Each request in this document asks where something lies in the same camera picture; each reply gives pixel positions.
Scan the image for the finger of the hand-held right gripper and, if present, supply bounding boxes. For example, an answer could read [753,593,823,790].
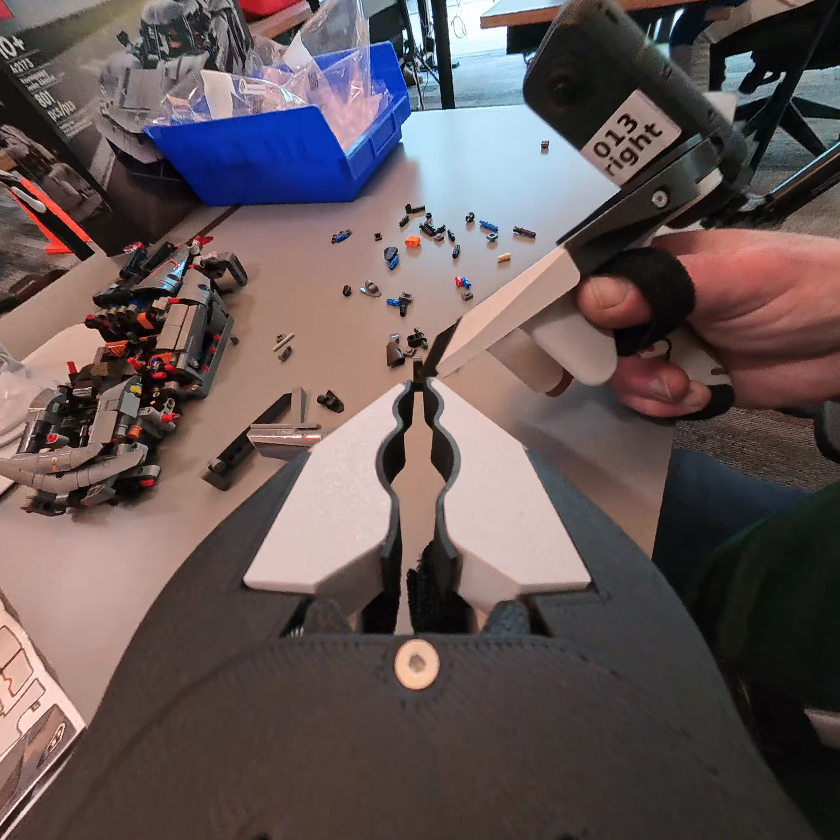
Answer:
[423,244,584,382]

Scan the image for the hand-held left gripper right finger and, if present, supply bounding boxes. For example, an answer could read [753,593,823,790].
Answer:
[423,378,594,609]

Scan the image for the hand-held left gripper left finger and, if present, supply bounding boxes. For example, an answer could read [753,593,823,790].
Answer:
[241,382,412,616]

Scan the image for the grey lego panel assembly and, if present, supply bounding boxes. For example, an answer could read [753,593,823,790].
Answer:
[247,422,325,462]

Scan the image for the scattered loose lego pieces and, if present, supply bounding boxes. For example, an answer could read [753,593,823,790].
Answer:
[330,136,553,309]

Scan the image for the grey lego car model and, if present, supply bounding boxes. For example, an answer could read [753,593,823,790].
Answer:
[0,238,250,517]

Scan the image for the clear bag of lego parts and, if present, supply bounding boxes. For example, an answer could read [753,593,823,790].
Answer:
[0,348,34,454]

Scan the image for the lego sticker sheet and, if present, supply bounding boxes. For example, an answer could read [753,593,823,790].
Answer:
[0,594,88,824]

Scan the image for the black lego set box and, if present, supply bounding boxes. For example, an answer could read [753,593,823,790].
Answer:
[0,0,258,258]

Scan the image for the person's right hand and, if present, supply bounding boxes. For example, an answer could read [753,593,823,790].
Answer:
[576,228,840,420]

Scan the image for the wooden office desk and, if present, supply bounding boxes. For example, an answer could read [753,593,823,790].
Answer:
[479,0,706,30]

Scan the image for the person's blue jeans leg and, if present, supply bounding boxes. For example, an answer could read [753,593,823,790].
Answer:
[651,448,798,592]

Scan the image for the black chair base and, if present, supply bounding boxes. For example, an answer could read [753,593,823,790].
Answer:
[705,0,840,221]

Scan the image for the blue plastic bin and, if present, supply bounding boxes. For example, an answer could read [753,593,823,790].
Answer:
[143,39,413,207]

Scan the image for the crumpled clear plastic bags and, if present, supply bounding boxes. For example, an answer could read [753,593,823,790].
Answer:
[152,0,389,153]

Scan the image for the orange plastic object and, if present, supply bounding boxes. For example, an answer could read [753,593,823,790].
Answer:
[16,178,91,256]

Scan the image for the black metal post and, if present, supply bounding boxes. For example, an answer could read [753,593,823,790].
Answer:
[428,0,458,110]

